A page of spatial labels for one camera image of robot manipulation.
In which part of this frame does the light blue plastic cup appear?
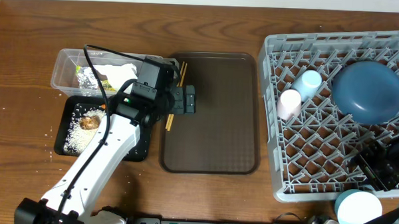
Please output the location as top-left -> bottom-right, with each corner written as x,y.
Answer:
291,70 -> 323,102

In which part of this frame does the light blue bowl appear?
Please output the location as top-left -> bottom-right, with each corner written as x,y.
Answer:
334,189 -> 382,224

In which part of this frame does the grey plastic dishwasher rack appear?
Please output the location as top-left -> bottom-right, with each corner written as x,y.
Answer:
259,31 -> 399,203

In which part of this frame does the foil and yellow snack wrapper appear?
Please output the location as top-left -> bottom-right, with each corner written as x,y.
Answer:
75,66 -> 115,91

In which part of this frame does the pile of white rice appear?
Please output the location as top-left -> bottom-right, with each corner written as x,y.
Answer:
63,103 -> 106,156

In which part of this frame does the wooden chopstick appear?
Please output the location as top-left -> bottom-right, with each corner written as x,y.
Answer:
166,62 -> 188,132
165,62 -> 186,132

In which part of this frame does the clear plastic bin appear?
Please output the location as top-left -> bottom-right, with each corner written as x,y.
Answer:
50,47 -> 181,101

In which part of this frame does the dark brown serving tray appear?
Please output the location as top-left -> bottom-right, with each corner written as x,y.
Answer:
159,52 -> 260,175

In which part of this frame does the dark blue round plate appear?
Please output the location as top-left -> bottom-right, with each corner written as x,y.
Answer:
331,61 -> 399,125

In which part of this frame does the black plastic tray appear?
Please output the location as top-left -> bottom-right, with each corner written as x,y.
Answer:
54,96 -> 152,162

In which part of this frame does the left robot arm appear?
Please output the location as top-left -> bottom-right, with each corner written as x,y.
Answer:
14,56 -> 194,224

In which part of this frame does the pink plastic cup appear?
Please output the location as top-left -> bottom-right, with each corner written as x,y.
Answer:
276,89 -> 302,120

